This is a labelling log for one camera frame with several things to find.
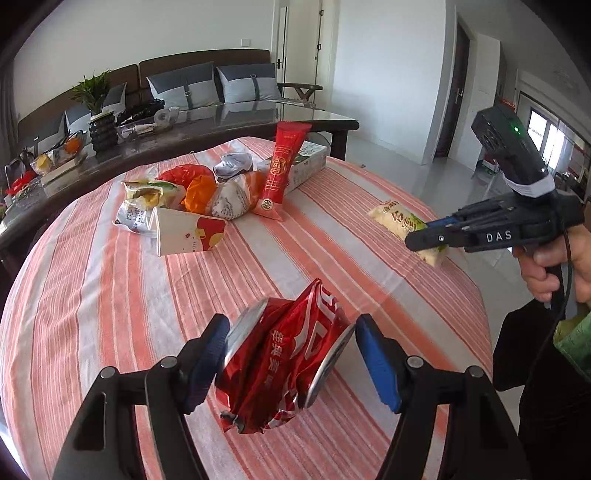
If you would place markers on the person's right hand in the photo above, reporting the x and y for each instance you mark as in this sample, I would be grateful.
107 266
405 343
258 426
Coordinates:
535 277

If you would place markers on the white green carton box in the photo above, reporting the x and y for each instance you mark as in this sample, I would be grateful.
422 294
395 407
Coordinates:
308 164

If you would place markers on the brown sofa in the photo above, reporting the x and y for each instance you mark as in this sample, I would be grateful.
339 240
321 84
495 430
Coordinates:
184 62

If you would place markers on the yellow green food wrapper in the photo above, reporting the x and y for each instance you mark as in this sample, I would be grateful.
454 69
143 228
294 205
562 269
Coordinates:
147 191

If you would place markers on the black ribbed vase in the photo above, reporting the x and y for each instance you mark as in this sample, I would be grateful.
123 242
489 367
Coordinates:
102 134

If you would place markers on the white printed crumpled wrapper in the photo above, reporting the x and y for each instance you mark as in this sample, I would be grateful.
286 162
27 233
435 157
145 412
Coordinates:
231 201

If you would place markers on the stack of books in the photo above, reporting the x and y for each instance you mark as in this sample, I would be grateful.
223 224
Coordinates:
62 173

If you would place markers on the orange fruit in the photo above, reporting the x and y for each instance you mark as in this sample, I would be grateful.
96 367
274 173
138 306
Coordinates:
73 145

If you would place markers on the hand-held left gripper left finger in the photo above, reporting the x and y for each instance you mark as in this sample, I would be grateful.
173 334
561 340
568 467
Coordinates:
207 355

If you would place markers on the orange plastic wrapper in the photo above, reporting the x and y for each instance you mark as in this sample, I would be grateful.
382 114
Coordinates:
199 194

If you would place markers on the silver white packet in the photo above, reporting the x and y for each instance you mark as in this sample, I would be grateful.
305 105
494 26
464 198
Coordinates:
134 217

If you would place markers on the yellow green snack packet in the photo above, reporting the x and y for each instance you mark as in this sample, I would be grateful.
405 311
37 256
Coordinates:
392 217

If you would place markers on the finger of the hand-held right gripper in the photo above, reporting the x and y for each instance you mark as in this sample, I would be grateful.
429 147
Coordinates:
434 240
443 223

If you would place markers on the yellow fruit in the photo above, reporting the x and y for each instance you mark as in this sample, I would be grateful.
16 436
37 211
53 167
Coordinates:
42 161

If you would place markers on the red plastic bag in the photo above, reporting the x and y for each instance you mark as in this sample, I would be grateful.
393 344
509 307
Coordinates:
184 173

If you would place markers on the tall red snack packet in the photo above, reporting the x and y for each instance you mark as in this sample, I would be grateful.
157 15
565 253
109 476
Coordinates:
277 170

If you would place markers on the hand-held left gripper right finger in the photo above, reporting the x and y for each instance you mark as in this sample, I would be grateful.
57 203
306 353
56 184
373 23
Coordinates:
376 364

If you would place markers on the glass balcony door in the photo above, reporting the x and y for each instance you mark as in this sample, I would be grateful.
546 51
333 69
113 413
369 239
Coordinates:
554 138

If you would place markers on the white red paper carton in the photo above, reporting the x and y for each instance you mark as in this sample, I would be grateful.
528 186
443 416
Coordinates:
180 230

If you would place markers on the clear glass tray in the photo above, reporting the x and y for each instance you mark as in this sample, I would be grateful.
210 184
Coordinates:
138 129

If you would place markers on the dark glass coffee table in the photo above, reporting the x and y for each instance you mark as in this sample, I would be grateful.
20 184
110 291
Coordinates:
258 115

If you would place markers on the clear tape roll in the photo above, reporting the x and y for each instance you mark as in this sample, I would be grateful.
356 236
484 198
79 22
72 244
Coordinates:
167 117

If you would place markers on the crushed red can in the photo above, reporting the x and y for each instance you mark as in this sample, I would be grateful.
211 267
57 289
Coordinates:
277 360

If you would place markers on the orange white striped tablecloth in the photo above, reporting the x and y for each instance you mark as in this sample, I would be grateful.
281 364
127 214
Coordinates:
115 300

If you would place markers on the glass fruit bowl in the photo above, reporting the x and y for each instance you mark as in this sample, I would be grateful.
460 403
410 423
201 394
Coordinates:
60 152

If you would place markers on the grey white pillow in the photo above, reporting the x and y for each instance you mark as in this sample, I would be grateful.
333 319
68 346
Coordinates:
44 131
115 99
76 117
182 87
249 83

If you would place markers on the grey white crumpled wrapper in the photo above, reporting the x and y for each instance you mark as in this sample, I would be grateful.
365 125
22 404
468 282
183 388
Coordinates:
233 165

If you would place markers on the green potted plant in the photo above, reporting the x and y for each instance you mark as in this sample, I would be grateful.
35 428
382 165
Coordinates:
92 90

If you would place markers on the dark wooden door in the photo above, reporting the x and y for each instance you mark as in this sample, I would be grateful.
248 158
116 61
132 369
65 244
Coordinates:
455 92

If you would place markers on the white door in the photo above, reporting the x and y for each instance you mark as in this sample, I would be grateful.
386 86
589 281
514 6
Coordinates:
302 46

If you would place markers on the black cloth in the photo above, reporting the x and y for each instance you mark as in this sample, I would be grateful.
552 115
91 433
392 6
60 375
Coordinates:
141 110

